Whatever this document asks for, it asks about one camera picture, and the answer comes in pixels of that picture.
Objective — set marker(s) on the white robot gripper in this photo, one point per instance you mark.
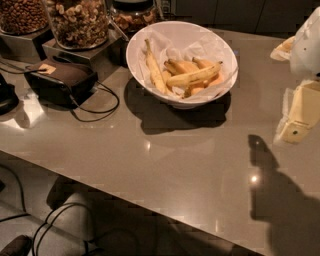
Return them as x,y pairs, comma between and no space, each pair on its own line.
306,53

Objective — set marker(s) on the orange fruit in bowl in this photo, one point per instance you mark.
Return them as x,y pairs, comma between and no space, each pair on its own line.
207,83

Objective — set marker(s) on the white ceramic bowl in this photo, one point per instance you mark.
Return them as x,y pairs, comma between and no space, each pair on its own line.
182,64

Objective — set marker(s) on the long left yellow banana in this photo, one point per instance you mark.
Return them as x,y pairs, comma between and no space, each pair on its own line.
155,73

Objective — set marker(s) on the glass jar of dried fruit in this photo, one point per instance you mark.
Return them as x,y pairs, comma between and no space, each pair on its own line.
132,15

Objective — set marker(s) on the right metal jar stand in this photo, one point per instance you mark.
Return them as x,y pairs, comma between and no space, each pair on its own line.
104,60

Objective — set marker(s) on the metal jar stand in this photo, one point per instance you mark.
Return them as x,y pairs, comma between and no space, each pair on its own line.
25,48
104,60

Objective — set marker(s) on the glass jar of mixed nuts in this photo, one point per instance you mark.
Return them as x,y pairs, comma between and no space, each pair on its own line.
78,24

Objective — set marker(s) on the left metal jar stand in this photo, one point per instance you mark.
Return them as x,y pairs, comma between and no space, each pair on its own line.
25,48

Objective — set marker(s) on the glass jar of almonds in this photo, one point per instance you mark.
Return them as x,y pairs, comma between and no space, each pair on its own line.
19,17

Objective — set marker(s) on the black round object left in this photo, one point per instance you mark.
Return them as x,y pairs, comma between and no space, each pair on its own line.
8,96

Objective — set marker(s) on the dark object bottom left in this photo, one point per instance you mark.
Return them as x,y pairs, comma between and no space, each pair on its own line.
19,246

